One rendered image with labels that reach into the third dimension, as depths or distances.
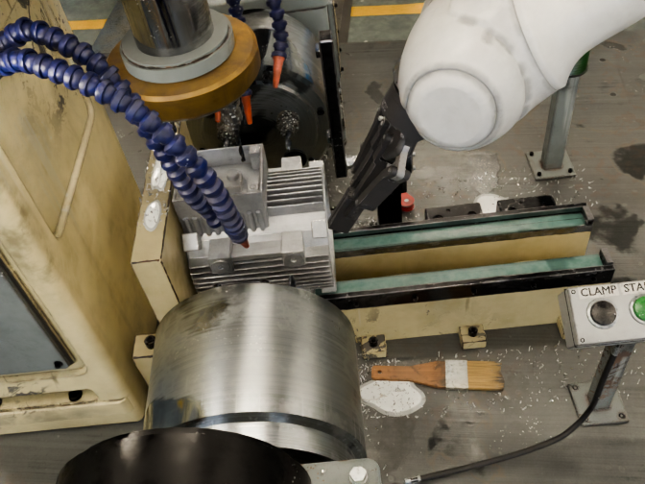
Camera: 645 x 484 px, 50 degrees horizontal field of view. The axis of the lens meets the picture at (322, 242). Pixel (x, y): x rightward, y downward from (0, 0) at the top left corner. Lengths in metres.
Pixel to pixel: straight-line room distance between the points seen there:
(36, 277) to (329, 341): 0.35
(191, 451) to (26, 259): 0.45
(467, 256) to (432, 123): 0.64
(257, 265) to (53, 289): 0.27
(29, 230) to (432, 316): 0.61
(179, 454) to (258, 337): 0.30
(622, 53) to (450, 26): 1.24
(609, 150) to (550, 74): 0.93
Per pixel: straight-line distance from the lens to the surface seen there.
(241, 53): 0.82
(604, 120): 1.58
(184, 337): 0.78
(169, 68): 0.78
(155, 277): 0.89
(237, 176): 0.96
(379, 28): 3.40
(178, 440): 0.46
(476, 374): 1.12
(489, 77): 0.54
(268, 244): 0.95
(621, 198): 1.41
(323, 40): 0.97
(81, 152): 1.02
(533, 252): 1.20
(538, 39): 0.57
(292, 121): 1.13
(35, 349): 1.00
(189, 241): 0.96
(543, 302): 1.14
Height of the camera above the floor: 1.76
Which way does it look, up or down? 48 degrees down
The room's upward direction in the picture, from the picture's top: 9 degrees counter-clockwise
